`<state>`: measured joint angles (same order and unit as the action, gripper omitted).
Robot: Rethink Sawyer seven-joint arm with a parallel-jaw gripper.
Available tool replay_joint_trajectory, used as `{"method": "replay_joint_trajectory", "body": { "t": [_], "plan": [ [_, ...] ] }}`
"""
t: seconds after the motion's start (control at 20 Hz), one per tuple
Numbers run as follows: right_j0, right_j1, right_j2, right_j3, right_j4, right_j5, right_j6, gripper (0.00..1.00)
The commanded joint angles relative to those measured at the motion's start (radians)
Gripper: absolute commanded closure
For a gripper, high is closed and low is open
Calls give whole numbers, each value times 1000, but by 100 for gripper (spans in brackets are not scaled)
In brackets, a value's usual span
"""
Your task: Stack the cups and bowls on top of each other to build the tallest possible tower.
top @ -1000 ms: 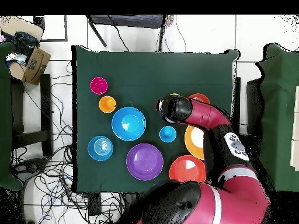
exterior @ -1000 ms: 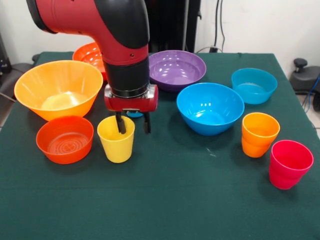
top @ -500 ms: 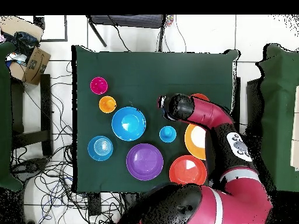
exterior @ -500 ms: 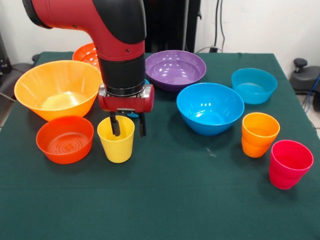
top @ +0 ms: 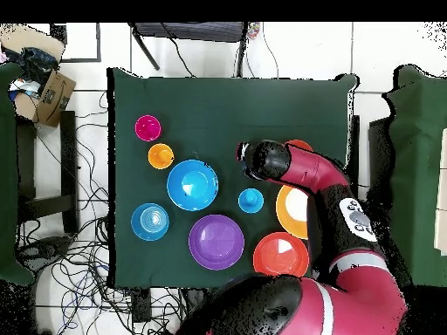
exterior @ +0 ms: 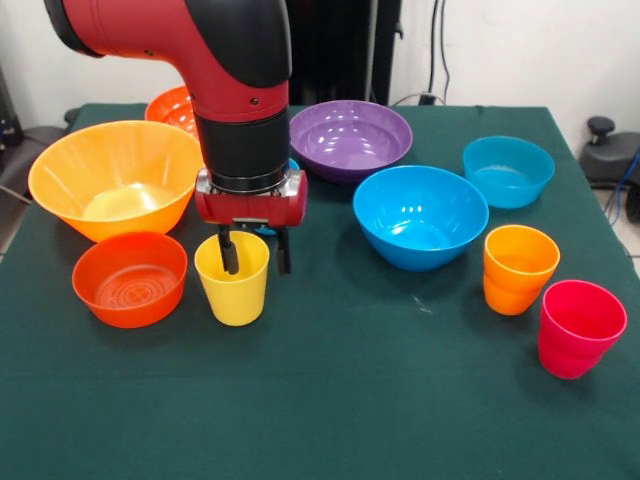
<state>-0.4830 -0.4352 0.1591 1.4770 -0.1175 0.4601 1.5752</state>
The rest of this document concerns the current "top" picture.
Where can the small red bowl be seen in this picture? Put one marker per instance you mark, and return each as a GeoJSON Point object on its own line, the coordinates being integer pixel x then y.
{"type": "Point", "coordinates": [300, 143]}

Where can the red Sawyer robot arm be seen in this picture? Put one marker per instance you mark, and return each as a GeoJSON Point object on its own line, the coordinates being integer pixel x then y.
{"type": "Point", "coordinates": [314, 171]}

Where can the black computer tower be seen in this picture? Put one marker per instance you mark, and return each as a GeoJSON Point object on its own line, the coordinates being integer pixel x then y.
{"type": "Point", "coordinates": [379, 157]}

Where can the dark green tablecloth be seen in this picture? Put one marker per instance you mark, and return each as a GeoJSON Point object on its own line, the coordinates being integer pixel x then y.
{"type": "Point", "coordinates": [216, 111]}

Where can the blue cup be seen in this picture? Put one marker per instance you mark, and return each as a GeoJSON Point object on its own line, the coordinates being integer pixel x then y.
{"type": "Point", "coordinates": [250, 200]}

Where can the large blue bowl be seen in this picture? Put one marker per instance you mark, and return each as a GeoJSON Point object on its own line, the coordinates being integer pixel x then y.
{"type": "Point", "coordinates": [192, 185]}

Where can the large orange bowl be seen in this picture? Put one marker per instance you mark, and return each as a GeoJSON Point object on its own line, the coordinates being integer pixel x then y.
{"type": "Point", "coordinates": [283, 213]}

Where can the orange cup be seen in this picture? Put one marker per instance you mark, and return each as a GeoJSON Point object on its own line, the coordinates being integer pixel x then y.
{"type": "Point", "coordinates": [160, 156]}

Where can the purple bowl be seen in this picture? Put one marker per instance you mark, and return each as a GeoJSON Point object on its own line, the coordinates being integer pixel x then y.
{"type": "Point", "coordinates": [216, 242]}

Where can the pink cup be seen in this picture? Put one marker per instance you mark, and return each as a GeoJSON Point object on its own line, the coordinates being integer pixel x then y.
{"type": "Point", "coordinates": [148, 128]}

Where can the large red bowl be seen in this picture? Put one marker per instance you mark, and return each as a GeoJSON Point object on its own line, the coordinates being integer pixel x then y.
{"type": "Point", "coordinates": [279, 254]}

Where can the small blue bowl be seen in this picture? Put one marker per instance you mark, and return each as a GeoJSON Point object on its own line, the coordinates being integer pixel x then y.
{"type": "Point", "coordinates": [150, 222]}

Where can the multicoloured small toy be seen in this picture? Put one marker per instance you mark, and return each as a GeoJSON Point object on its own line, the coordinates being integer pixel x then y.
{"type": "Point", "coordinates": [254, 29]}

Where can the black folding chair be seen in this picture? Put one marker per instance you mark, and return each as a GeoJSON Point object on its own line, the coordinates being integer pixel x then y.
{"type": "Point", "coordinates": [190, 31]}

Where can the black bench stand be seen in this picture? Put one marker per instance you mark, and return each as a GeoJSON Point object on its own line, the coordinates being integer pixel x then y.
{"type": "Point", "coordinates": [68, 171]}

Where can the green cloth covered table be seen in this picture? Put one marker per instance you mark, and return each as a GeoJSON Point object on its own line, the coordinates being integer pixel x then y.
{"type": "Point", "coordinates": [7, 174]}
{"type": "Point", "coordinates": [415, 174]}

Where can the black power adapter box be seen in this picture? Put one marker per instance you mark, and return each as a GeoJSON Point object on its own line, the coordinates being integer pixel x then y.
{"type": "Point", "coordinates": [141, 309]}

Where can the cardboard box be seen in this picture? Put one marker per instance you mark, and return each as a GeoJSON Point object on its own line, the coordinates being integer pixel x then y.
{"type": "Point", "coordinates": [52, 99]}

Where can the grey black floor base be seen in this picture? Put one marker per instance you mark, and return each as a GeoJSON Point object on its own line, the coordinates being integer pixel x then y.
{"type": "Point", "coordinates": [42, 249]}

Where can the black plastic bag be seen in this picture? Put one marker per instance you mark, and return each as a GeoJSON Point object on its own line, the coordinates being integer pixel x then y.
{"type": "Point", "coordinates": [35, 64]}

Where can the black metal frame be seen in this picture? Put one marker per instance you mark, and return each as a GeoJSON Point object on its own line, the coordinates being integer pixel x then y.
{"type": "Point", "coordinates": [58, 33]}

